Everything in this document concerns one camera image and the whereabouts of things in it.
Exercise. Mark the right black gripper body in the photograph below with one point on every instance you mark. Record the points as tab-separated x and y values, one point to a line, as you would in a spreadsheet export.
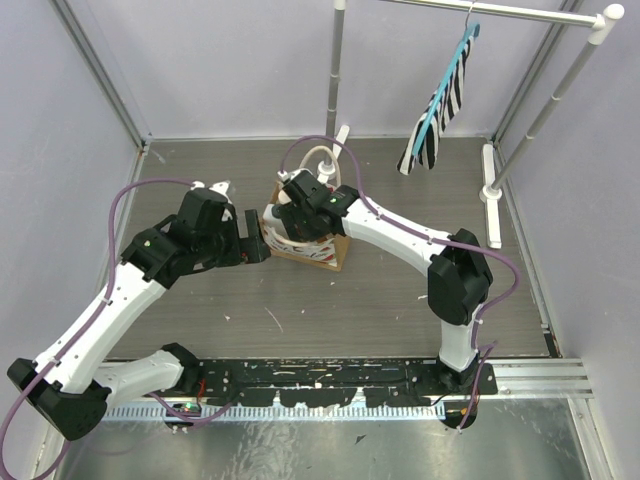
291	215

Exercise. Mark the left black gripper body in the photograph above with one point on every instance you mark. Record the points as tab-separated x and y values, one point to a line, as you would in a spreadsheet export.
251	234

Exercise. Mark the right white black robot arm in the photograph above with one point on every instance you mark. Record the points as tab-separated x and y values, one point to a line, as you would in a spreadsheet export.
457	275

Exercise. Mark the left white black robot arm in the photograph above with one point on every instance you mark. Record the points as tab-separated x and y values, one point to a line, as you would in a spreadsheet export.
67	383

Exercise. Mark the white bottle grey cap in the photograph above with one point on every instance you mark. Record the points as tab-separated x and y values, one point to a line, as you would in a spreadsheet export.
272	220

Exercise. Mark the cream cap bottle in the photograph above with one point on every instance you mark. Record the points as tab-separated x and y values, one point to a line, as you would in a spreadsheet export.
283	197

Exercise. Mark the black white striped cloth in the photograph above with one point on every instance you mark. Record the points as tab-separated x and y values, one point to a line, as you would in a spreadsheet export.
445	115

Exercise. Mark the metal clothes rack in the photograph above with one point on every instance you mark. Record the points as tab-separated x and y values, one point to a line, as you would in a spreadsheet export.
494	177

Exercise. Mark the blue clothes hanger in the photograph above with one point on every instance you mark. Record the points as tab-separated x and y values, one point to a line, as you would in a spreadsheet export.
440	95

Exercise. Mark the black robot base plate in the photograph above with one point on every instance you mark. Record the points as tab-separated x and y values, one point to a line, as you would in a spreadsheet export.
320	382

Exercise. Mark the slotted cable duct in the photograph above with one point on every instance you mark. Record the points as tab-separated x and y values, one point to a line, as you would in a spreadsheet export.
356	411

